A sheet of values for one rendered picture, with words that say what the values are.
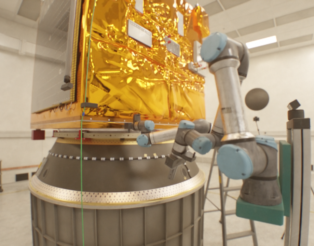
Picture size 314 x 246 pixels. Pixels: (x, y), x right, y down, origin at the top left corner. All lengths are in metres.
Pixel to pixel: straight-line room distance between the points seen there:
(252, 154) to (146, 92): 1.21
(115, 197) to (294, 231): 1.14
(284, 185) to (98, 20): 1.55
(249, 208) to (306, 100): 8.26
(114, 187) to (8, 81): 5.80
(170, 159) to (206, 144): 0.21
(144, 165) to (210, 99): 8.29
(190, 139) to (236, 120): 0.24
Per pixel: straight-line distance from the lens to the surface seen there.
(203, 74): 2.70
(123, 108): 1.42
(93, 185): 1.54
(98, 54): 1.42
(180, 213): 1.76
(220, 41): 0.67
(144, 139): 1.07
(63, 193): 1.65
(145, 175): 1.54
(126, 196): 1.47
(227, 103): 0.62
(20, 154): 6.72
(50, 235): 1.94
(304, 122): 0.84
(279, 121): 8.77
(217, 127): 0.82
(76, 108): 1.33
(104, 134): 1.59
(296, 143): 0.84
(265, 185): 0.73
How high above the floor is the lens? 1.73
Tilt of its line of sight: 3 degrees up
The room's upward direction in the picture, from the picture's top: straight up
